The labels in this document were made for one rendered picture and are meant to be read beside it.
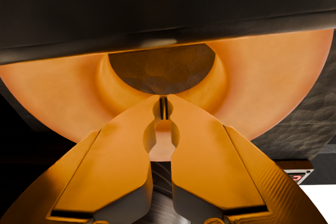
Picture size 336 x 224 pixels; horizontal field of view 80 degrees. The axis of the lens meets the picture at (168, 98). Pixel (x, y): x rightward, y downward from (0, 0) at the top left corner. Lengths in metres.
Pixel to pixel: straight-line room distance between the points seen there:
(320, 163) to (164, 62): 9.15
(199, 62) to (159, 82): 0.04
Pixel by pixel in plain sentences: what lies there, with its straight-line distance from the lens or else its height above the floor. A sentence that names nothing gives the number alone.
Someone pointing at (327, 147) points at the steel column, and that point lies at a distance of 6.35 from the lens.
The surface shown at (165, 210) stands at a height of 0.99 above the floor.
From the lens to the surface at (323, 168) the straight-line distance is 9.22.
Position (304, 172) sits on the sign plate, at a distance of 0.51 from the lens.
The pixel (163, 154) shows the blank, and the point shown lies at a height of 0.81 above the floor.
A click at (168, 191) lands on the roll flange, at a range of 0.32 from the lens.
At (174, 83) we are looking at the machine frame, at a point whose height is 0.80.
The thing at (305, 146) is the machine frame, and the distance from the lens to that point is 0.46.
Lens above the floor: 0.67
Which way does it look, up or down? 45 degrees up
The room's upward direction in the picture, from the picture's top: 176 degrees clockwise
